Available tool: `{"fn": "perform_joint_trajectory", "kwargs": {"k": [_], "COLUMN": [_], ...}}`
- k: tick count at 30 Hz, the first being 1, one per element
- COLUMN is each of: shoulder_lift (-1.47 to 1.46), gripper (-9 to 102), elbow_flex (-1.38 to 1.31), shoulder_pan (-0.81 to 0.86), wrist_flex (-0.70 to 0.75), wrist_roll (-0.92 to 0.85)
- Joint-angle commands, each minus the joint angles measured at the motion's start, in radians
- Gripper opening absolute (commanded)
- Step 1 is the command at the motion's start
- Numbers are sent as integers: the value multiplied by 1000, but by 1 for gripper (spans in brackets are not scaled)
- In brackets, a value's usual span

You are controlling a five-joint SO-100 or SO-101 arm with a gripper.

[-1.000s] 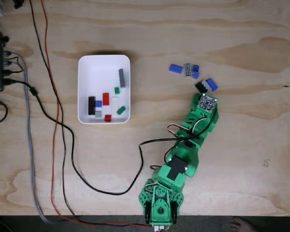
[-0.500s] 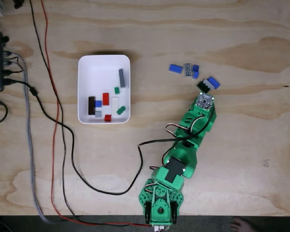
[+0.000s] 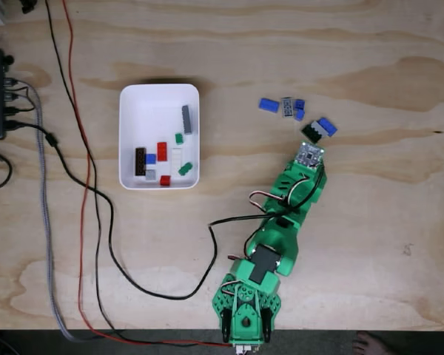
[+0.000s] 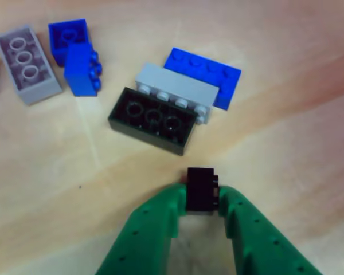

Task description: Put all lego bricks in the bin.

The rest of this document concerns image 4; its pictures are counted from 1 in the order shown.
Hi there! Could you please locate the small black lego brick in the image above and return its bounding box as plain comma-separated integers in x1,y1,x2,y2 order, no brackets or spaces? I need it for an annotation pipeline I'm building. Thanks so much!
186,167,221,215

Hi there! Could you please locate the light grey 1x4 lego brick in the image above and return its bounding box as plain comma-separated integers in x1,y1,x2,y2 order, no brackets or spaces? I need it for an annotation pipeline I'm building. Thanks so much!
135,62,220,125

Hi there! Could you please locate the dark green 2x4 lego brick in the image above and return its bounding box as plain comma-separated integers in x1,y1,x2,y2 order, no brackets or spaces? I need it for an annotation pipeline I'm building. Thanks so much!
108,87,198,157

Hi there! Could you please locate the blue 2x2 lego brick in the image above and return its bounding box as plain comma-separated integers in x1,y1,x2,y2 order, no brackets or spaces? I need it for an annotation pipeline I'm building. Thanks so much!
48,18,90,68
63,42,103,97

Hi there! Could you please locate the blue 2x4 lego brick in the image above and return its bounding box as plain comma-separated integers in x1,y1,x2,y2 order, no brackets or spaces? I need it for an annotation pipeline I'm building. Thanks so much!
163,47,242,111

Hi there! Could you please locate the grey 2x4 lego brick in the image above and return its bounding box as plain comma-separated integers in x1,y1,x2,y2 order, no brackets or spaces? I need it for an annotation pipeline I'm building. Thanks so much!
0,24,63,106

